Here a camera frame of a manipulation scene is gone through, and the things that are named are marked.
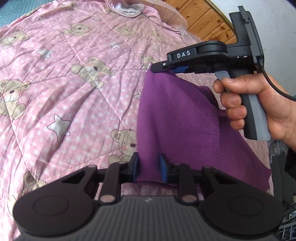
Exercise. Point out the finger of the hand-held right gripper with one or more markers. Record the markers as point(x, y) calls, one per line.
point(159, 67)

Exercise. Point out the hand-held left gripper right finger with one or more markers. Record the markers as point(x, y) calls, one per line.
point(163, 166)

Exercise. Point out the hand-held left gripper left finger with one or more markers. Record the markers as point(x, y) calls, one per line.
point(136, 166)

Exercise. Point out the purple garment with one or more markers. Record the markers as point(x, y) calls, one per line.
point(180, 115)

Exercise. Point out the person's right hand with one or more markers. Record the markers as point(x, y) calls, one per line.
point(282, 111)

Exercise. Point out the wooden headboard panel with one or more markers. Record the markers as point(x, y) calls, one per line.
point(203, 18)

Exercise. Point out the clear bubble wrap sheet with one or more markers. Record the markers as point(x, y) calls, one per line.
point(178, 25)

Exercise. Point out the pink bear-print quilt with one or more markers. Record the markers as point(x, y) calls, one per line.
point(69, 92)

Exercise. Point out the dark grey chair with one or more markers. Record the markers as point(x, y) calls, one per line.
point(277, 166)

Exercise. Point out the teal mattress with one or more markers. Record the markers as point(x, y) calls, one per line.
point(13, 11)

